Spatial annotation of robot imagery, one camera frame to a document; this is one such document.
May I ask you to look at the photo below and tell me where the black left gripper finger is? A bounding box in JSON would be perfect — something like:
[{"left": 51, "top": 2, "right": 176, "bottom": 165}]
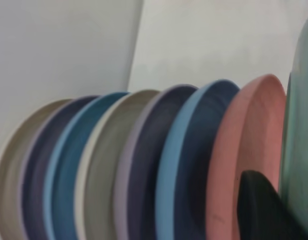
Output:
[{"left": 236, "top": 169, "right": 306, "bottom": 240}]

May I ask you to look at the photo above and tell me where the green round plate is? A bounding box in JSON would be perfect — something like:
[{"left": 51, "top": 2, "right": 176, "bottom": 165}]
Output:
[{"left": 278, "top": 11, "right": 308, "bottom": 240}]

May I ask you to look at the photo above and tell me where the pink round plate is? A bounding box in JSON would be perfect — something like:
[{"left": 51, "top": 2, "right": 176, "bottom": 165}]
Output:
[{"left": 206, "top": 73, "right": 287, "bottom": 240}]

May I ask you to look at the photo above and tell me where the dark purple round plate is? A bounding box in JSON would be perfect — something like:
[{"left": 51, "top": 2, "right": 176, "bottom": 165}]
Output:
[
  {"left": 115, "top": 84, "right": 198, "bottom": 240},
  {"left": 20, "top": 94, "right": 101, "bottom": 240}
]

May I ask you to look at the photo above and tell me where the beige round plate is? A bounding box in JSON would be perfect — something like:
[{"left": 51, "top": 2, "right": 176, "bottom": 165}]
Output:
[
  {"left": 0, "top": 98, "right": 74, "bottom": 240},
  {"left": 75, "top": 89, "right": 161, "bottom": 240}
]

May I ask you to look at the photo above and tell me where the teal blue round plate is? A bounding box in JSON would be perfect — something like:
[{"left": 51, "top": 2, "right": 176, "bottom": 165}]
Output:
[{"left": 42, "top": 91, "right": 131, "bottom": 240}]

